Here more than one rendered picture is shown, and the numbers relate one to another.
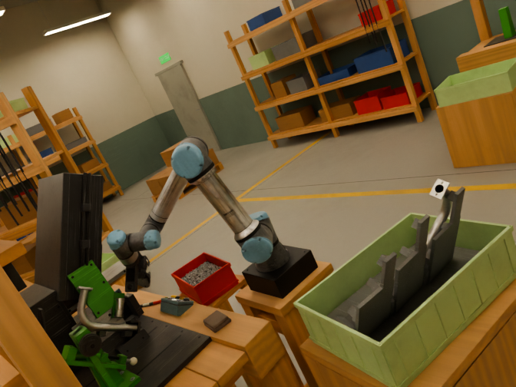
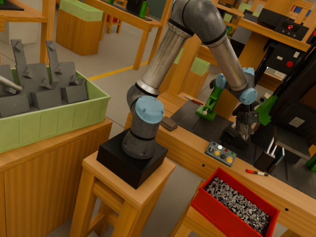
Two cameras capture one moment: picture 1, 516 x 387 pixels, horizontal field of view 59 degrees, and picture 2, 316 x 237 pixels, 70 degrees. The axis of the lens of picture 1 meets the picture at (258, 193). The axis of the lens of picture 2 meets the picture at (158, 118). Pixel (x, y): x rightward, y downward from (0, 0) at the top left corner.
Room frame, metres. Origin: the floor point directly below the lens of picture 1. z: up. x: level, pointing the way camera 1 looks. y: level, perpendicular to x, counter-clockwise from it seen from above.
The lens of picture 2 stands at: (2.45, -0.39, 1.58)
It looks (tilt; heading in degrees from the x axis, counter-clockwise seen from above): 30 degrees down; 143
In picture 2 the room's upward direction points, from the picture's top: 21 degrees clockwise
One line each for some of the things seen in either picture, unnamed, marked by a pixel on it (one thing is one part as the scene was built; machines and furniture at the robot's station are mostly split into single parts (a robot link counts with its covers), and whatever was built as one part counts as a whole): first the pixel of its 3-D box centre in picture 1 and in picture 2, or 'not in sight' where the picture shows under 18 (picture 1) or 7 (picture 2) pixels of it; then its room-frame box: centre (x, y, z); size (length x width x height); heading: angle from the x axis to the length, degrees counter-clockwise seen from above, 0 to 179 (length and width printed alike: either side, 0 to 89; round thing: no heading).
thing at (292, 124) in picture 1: (319, 67); not in sight; (7.21, -1.68, 1.10); 3.01 x 0.55 x 2.20; 37
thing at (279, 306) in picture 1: (283, 282); (131, 165); (1.79, 0.06, 0.83); 0.32 x 0.32 x 0.04; 33
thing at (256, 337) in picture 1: (161, 317); (245, 182); (2.00, 0.66, 0.82); 1.50 x 0.14 x 0.15; 38
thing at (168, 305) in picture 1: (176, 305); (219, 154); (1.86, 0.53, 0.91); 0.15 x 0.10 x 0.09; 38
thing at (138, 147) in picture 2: (269, 252); (140, 138); (1.79, 0.06, 0.99); 0.15 x 0.15 x 0.10
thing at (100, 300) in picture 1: (91, 288); (267, 110); (1.80, 0.79, 1.17); 0.13 x 0.12 x 0.20; 38
